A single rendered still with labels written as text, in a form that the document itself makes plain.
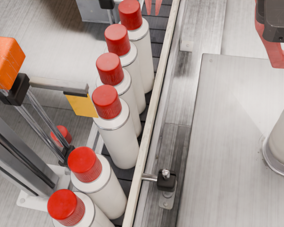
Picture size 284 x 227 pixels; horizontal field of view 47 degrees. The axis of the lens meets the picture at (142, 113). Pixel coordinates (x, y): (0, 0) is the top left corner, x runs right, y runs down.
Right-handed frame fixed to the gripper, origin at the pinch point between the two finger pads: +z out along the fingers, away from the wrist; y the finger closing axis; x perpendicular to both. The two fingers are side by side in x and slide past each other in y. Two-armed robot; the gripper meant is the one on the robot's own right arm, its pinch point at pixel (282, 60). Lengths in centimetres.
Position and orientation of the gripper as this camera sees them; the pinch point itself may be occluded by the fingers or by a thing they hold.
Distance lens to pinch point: 31.3
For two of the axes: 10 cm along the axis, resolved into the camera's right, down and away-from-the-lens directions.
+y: 1.7, -8.7, 4.7
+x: -9.8, -1.0, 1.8
